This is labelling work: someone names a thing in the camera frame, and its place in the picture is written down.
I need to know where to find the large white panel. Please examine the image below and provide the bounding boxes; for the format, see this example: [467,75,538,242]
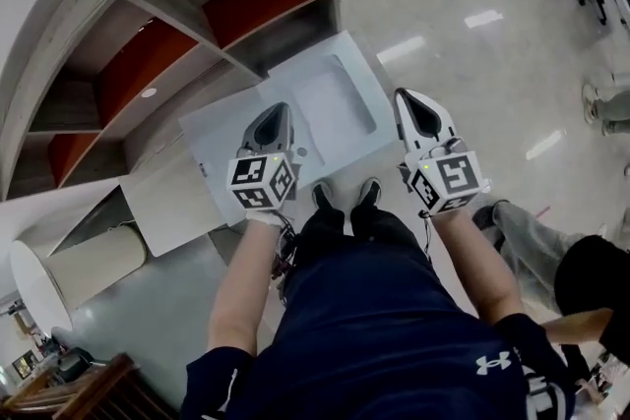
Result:
[176,30,406,228]

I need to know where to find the thin black cable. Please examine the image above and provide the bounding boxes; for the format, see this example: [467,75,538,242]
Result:
[419,210,435,268]

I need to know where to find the person's left forearm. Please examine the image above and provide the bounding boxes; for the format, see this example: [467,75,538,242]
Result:
[206,210,287,356]

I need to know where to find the person's left black shoe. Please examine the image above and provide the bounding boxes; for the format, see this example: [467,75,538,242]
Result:
[311,181,337,211]

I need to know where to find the person's right forearm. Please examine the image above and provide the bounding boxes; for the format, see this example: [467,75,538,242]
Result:
[427,209,528,327]

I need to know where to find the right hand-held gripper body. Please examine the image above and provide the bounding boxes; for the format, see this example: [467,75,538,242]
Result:
[396,137,493,215]

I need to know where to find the white paper sheet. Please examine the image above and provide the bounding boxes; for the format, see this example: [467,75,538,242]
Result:
[117,160,231,258]

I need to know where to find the white wrist strap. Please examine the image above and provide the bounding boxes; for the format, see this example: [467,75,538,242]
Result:
[245,210,287,229]

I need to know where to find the person's black trousers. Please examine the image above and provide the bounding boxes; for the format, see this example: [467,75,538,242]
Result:
[294,205,430,272]

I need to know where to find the person's right black shoe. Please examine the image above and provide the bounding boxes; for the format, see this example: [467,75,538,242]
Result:
[357,176,383,209]

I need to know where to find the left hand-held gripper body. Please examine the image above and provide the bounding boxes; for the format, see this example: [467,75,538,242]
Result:
[225,137,303,212]

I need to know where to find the person's black shoe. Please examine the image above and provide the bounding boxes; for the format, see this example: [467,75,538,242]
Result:
[357,176,383,209]
[311,181,337,211]

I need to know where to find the grey wooden shelf unit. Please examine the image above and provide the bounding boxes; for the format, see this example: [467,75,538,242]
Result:
[0,0,342,203]

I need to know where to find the brown wooden furniture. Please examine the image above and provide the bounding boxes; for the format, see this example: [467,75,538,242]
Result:
[0,352,166,420]

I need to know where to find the person's navy shirt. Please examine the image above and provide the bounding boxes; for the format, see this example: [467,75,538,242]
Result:
[180,255,578,420]

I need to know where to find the black cable bundle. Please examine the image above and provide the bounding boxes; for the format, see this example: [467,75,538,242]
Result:
[271,210,302,309]

